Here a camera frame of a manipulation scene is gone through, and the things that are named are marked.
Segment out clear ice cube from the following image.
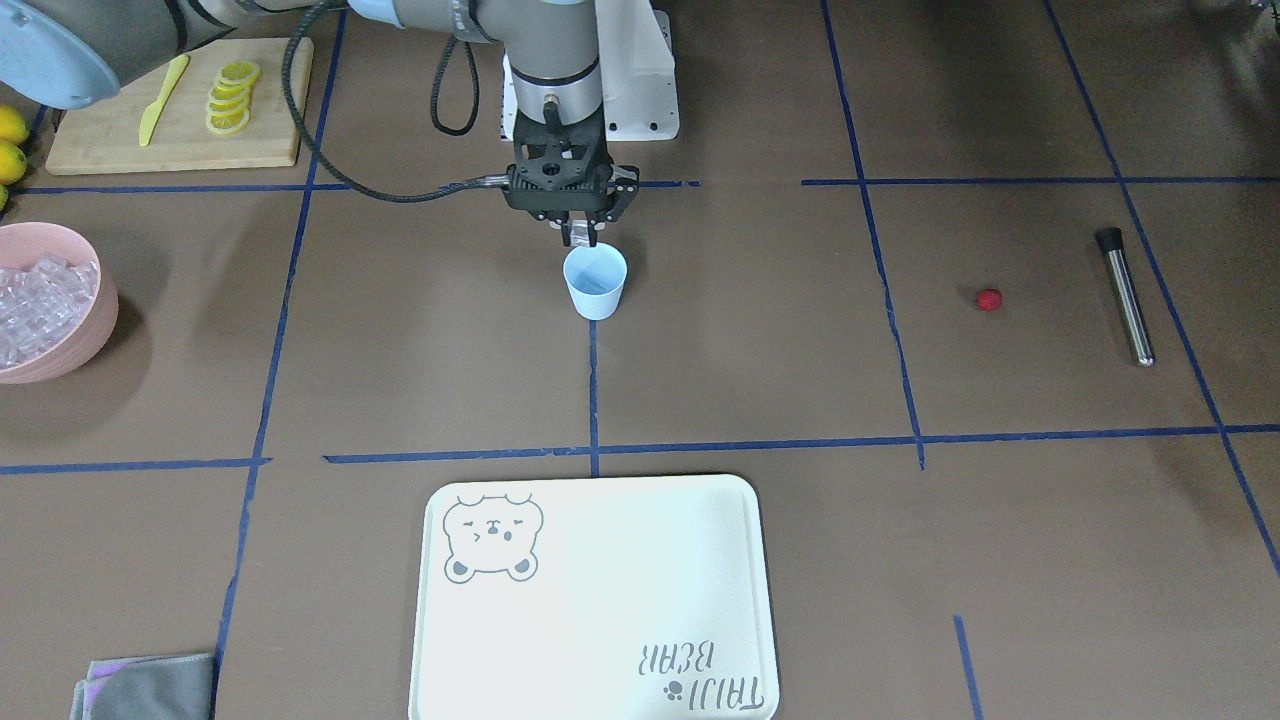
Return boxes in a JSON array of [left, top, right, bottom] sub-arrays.
[[571, 219, 588, 249]]

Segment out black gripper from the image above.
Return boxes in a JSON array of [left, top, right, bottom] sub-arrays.
[[506, 165, 640, 247]]

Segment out pink bowl of ice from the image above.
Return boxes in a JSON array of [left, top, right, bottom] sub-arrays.
[[1, 222, 119, 384]]

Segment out yellow plastic knife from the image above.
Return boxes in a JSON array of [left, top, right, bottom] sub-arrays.
[[137, 53, 191, 147]]

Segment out yellow lemon middle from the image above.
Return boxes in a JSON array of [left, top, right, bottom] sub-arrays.
[[0, 138, 28, 187]]

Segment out yellow lemon slices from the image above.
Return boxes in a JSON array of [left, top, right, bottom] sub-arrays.
[[205, 59, 262, 136]]

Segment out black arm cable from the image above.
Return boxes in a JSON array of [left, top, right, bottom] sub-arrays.
[[282, 29, 516, 204]]

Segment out grey folded cloth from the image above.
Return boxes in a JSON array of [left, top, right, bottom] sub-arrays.
[[69, 652, 215, 719]]

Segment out wooden cutting board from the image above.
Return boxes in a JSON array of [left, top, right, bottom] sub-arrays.
[[44, 38, 300, 176]]

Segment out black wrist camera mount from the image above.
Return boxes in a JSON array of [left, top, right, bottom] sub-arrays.
[[512, 108, 612, 174]]

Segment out red strawberry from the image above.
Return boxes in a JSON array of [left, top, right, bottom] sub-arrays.
[[975, 288, 1004, 313]]

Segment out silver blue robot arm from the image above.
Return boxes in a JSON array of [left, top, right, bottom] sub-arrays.
[[1, 1, 639, 246]]

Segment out steel muddler with black tip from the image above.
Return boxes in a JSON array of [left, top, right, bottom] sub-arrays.
[[1094, 227, 1156, 368]]

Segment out cream bear serving tray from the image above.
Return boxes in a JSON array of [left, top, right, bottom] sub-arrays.
[[407, 474, 781, 719]]

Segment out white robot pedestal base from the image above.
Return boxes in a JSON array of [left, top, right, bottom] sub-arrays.
[[474, 1, 680, 142]]

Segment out light blue paper cup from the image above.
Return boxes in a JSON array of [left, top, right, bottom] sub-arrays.
[[562, 243, 628, 322]]

